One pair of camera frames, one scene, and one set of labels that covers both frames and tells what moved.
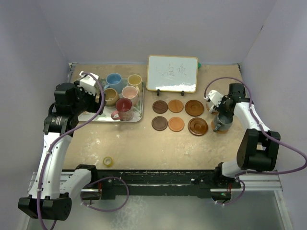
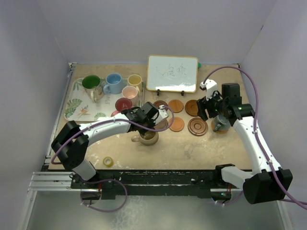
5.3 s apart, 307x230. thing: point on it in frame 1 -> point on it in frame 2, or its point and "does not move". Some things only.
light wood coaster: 175,106 does not move
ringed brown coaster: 194,108 does not move
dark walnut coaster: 159,123 does not move
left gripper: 95,107 -> 152,123
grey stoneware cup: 223,122 does not move
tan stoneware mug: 112,97 -> 150,138
